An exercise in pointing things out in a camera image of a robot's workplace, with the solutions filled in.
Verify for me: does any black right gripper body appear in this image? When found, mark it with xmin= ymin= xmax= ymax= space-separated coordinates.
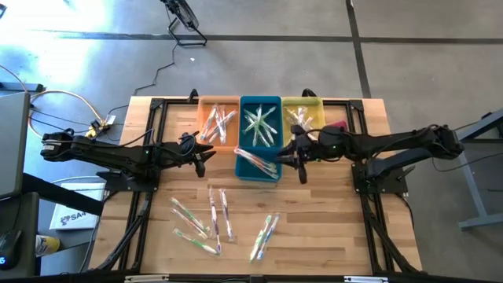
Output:
xmin=291 ymin=124 xmax=321 ymax=164

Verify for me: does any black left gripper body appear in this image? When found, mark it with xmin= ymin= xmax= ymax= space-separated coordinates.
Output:
xmin=172 ymin=132 xmax=204 ymax=163

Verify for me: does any red toothbrush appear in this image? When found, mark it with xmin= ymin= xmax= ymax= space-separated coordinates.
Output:
xmin=170 ymin=207 xmax=209 ymax=241
xmin=237 ymin=152 xmax=281 ymax=181

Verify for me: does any orange toothbrush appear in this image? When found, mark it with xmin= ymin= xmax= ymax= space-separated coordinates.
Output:
xmin=233 ymin=147 xmax=278 ymax=171

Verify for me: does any small teal plastic bin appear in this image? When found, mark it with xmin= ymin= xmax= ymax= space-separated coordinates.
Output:
xmin=233 ymin=146 xmax=284 ymax=183

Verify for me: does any orange plastic bin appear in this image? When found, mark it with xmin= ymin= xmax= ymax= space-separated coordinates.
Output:
xmin=196 ymin=96 xmax=241 ymax=153

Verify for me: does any yellow plastic bin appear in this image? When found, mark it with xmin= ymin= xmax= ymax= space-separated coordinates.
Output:
xmin=281 ymin=96 xmax=329 ymax=149

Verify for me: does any large teal plastic bin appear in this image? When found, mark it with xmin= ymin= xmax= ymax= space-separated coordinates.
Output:
xmin=238 ymin=95 xmax=285 ymax=153

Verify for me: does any white printed box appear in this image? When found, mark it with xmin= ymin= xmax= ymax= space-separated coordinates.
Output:
xmin=49 ymin=182 xmax=107 ymax=231

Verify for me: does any black floor fan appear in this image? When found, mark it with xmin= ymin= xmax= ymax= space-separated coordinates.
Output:
xmin=160 ymin=0 xmax=208 ymax=47

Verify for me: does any yellow white can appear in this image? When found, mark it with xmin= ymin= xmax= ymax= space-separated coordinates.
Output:
xmin=35 ymin=234 xmax=61 ymax=258

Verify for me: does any workbench with blue legs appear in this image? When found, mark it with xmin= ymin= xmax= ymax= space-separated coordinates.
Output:
xmin=457 ymin=108 xmax=503 ymax=231

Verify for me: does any black side desk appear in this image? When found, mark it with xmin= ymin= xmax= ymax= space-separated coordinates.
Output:
xmin=0 ymin=172 xmax=105 ymax=278

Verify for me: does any black computer mouse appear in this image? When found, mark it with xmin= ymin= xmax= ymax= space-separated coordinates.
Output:
xmin=0 ymin=230 xmax=23 ymax=272

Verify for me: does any yellow cable plug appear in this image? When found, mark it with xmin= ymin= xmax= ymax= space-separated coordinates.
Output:
xmin=86 ymin=113 xmax=118 ymax=138

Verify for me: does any black fan cable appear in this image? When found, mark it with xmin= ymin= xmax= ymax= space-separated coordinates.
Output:
xmin=108 ymin=42 xmax=178 ymax=115

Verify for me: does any silver table bracket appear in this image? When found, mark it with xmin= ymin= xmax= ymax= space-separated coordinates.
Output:
xmin=343 ymin=275 xmax=389 ymax=283
xmin=124 ymin=274 xmax=170 ymax=283

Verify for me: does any yellow floor cable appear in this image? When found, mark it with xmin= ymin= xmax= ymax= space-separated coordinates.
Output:
xmin=27 ymin=89 xmax=107 ymax=141

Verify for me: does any black floor cable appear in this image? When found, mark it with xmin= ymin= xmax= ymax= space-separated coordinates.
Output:
xmin=431 ymin=117 xmax=503 ymax=174

